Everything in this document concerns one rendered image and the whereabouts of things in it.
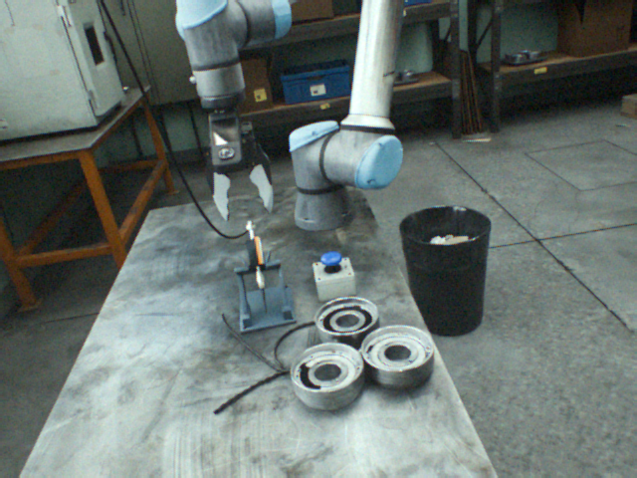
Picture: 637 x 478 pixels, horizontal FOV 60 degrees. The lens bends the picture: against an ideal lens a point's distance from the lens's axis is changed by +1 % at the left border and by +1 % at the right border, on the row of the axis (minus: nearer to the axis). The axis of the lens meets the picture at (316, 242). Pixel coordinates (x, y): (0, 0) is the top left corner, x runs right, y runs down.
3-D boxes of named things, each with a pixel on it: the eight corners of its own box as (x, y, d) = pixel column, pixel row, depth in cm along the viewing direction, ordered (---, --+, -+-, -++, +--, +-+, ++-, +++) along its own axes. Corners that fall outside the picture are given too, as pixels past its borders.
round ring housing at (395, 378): (442, 352, 83) (441, 330, 81) (424, 399, 75) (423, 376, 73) (376, 341, 87) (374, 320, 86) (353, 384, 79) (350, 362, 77)
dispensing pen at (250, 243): (257, 314, 94) (241, 220, 96) (259, 315, 98) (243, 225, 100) (270, 312, 94) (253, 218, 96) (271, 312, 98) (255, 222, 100)
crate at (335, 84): (347, 87, 445) (344, 59, 435) (352, 96, 411) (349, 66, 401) (285, 96, 447) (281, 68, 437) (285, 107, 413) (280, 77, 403)
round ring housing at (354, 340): (333, 312, 96) (330, 293, 95) (390, 322, 92) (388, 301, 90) (307, 348, 88) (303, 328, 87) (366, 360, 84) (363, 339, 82)
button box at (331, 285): (356, 296, 100) (354, 273, 98) (318, 302, 100) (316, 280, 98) (350, 274, 107) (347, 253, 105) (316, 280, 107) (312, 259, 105)
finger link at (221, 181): (229, 210, 99) (233, 161, 96) (228, 223, 94) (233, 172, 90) (212, 208, 99) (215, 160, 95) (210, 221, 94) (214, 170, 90)
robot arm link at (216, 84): (240, 66, 82) (186, 75, 82) (246, 96, 84) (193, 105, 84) (240, 59, 89) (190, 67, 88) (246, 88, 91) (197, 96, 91)
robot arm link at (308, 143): (318, 168, 137) (311, 116, 131) (359, 175, 128) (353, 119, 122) (285, 185, 129) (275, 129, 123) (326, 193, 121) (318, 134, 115)
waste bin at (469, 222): (504, 335, 209) (506, 235, 190) (418, 349, 208) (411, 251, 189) (473, 289, 239) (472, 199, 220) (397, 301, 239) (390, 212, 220)
